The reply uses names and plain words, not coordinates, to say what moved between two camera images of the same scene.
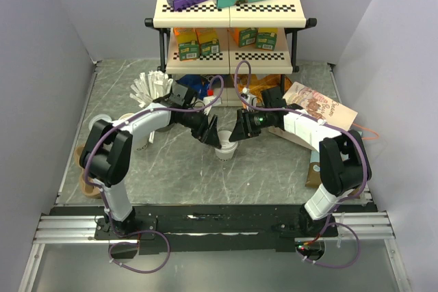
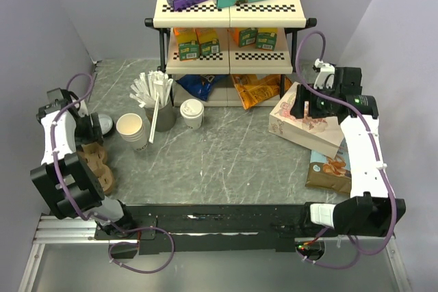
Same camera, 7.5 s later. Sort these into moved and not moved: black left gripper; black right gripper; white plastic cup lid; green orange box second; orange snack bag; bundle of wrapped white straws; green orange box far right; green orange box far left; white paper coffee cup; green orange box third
Moved: white plastic cup lid; white paper coffee cup; black left gripper; black right gripper
Not moved: bundle of wrapped white straws; orange snack bag; green orange box far right; green orange box third; green orange box second; green orange box far left
